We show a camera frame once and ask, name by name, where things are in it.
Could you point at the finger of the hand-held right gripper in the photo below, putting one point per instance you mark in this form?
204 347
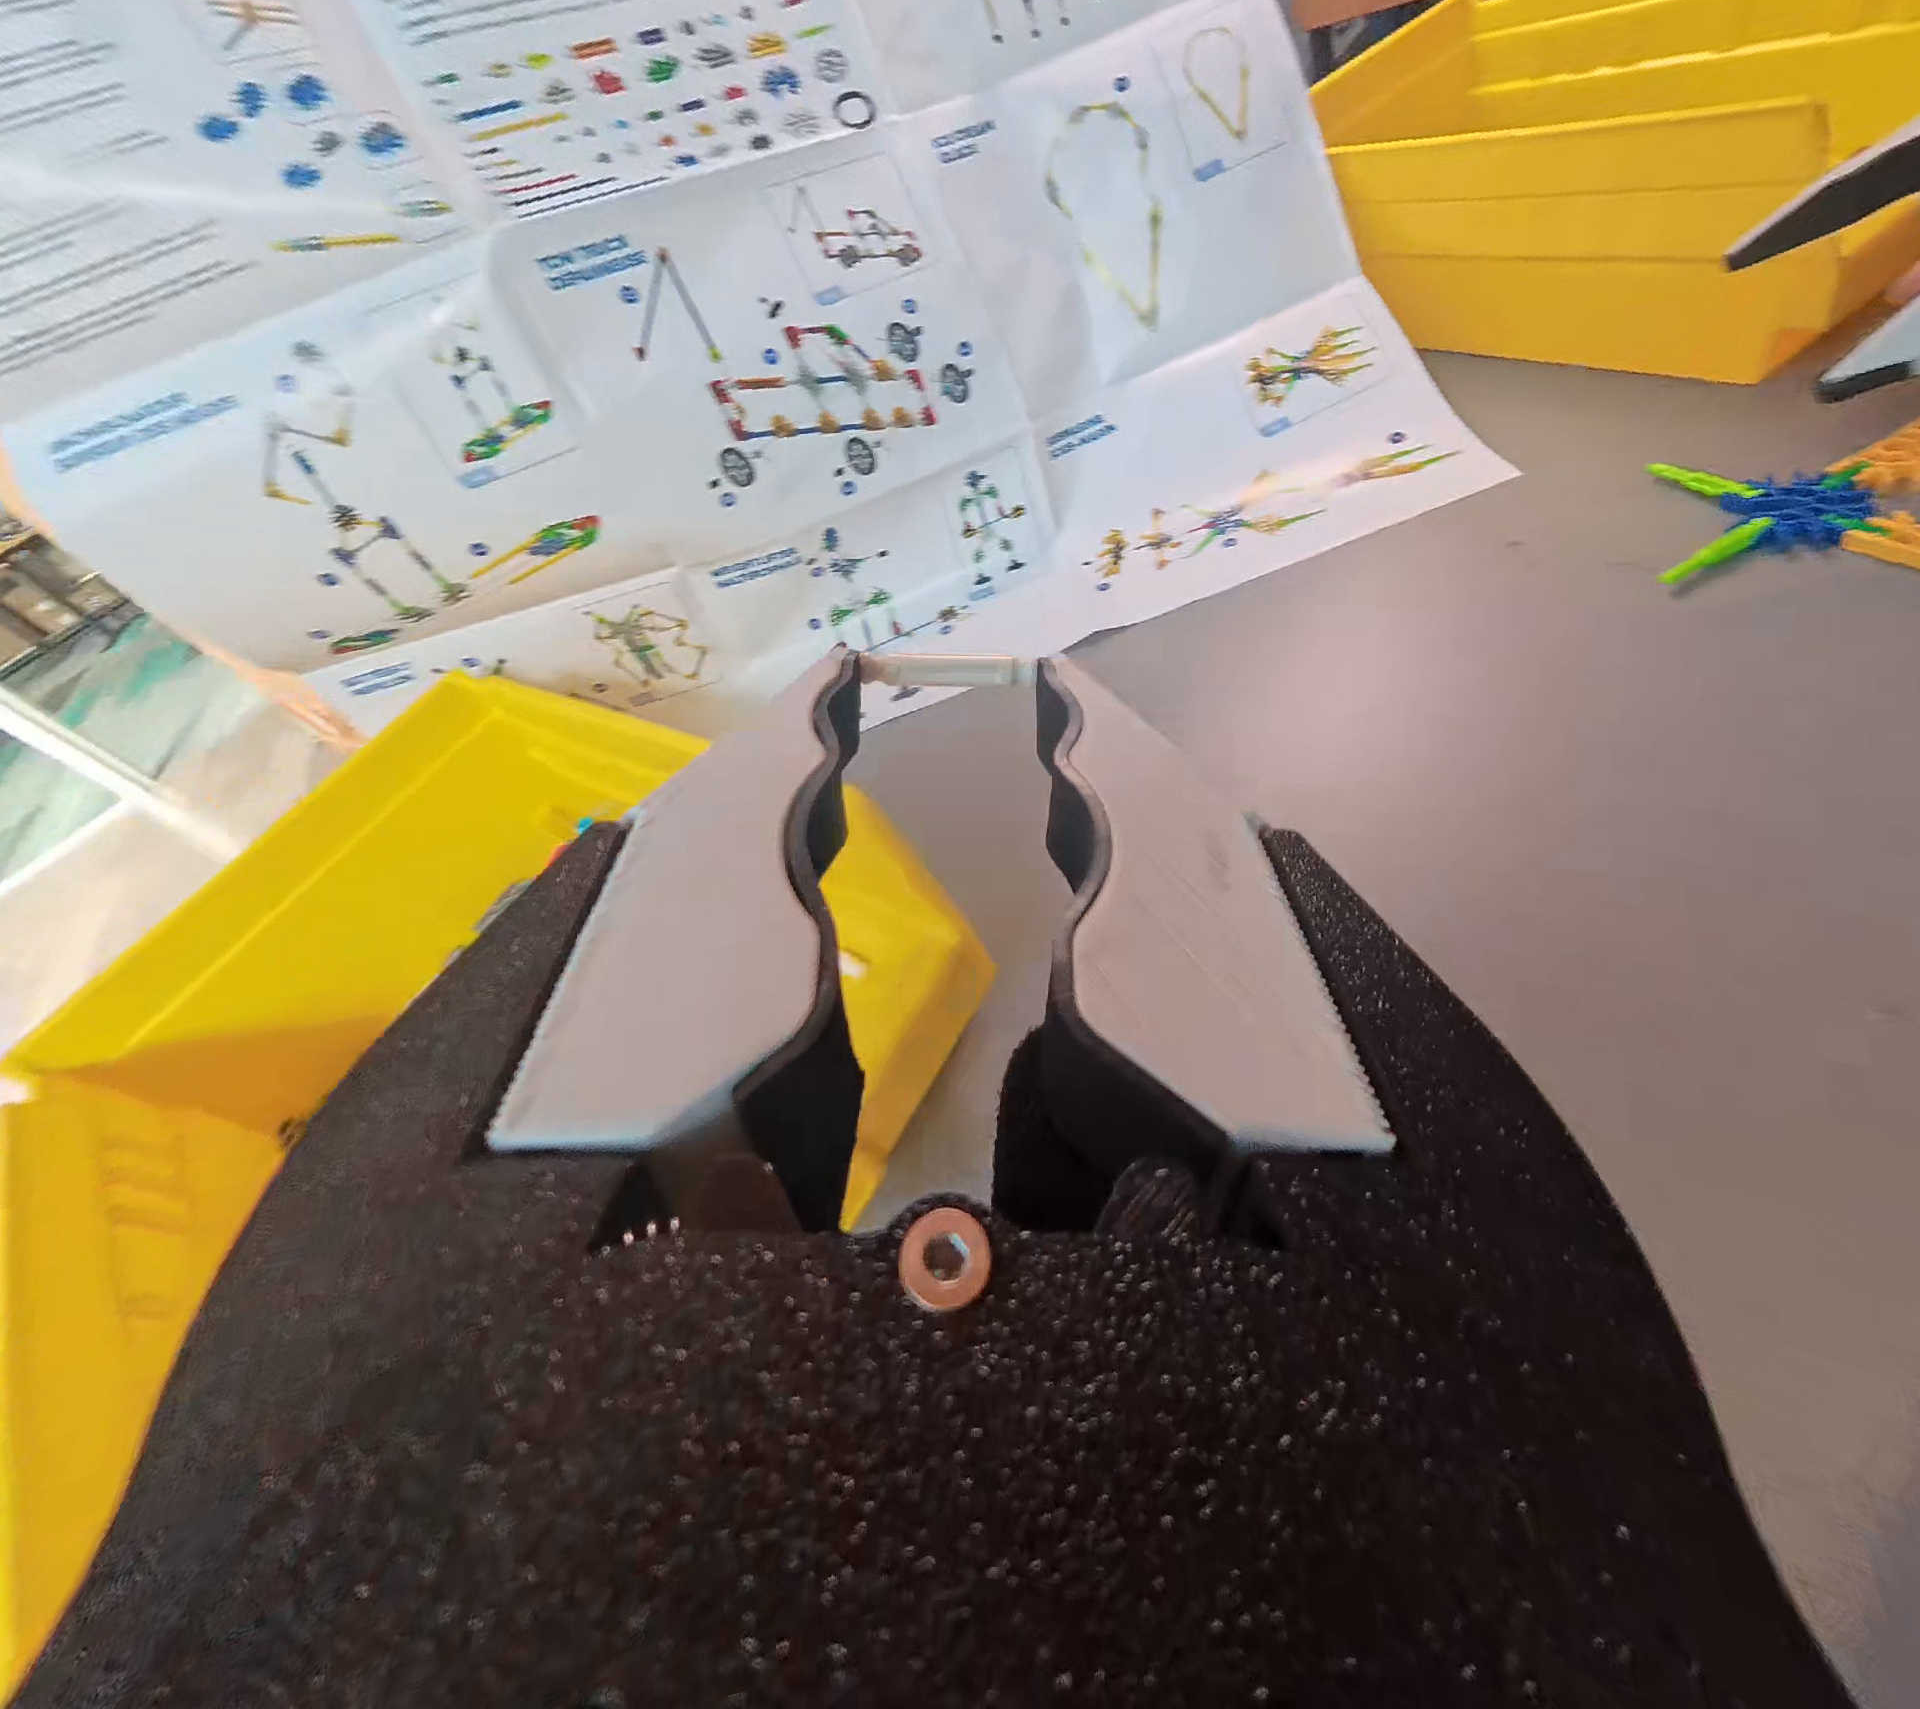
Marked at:
1861 204
1882 367

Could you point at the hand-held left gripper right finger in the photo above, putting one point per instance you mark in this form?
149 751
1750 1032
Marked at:
1215 989

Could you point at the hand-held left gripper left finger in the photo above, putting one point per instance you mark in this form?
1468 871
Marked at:
675 989

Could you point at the orange fan connector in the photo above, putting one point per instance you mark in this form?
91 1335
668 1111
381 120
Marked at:
1890 540
1890 457

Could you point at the light green rod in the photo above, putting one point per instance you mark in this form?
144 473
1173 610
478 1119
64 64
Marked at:
1694 479
1719 552

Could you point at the yellow plastic bin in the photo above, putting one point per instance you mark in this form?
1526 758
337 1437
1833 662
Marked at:
450 869
1575 225
91 1363

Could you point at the white rod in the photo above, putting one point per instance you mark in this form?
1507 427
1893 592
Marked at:
961 676

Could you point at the grey desk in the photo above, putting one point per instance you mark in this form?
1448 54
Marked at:
1501 766

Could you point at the printed instruction sheet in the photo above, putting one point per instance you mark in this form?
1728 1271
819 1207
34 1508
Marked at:
600 165

